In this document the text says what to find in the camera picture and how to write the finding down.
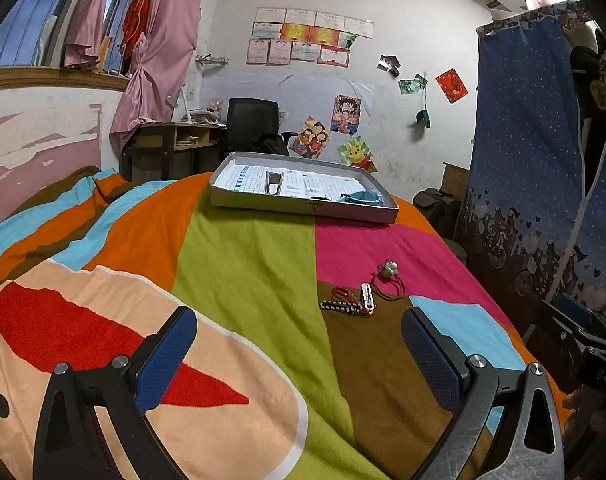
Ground grey cardboard box tray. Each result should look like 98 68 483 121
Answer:
209 151 400 224

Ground wooden desk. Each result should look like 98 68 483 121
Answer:
120 121 229 181

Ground blue printed curtain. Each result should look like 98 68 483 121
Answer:
463 2 606 322

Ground stack of papers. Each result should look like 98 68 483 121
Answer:
189 107 222 125

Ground olive backpack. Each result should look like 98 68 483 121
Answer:
413 187 463 242

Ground green photo prints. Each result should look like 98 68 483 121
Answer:
398 73 429 96

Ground wooden window sill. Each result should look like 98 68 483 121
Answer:
0 65 129 94

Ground yellow bear poster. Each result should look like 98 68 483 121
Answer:
338 139 379 174

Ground cartoon boy poster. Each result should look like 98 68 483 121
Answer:
330 94 363 136

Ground black beaded hair clip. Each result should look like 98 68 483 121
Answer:
320 299 364 313

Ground barred window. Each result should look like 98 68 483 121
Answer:
0 0 134 77

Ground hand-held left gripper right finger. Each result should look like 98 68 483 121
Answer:
400 307 566 480

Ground colourful patchwork blanket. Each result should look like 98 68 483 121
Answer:
0 165 578 480

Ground black office chair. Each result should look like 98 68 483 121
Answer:
225 97 296 156

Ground red paper square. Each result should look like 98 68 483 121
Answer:
435 67 469 105

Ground small pink curtain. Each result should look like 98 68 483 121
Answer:
63 0 115 71

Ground large pink curtain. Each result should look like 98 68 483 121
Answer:
110 0 204 151

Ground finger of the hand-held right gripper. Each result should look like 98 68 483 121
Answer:
530 302 586 366
555 294 606 343

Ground dark photo prints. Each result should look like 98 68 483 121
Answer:
377 54 403 79

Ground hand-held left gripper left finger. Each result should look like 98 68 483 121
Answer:
33 305 199 480

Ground black bag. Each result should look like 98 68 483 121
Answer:
247 131 290 157

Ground red hair tie with charm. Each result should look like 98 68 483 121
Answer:
372 259 407 301

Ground red hair clip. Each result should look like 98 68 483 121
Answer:
330 286 375 317

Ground red hanging decoration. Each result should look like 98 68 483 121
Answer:
119 0 152 64

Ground person's right hand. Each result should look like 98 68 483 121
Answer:
562 387 591 432

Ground printed white paper sheet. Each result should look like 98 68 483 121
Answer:
215 162 384 206

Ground row of wall certificates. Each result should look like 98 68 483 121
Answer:
245 6 375 69

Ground cartoon family poster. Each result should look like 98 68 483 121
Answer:
288 116 332 161

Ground dark hanging garment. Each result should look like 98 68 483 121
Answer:
569 45 606 127

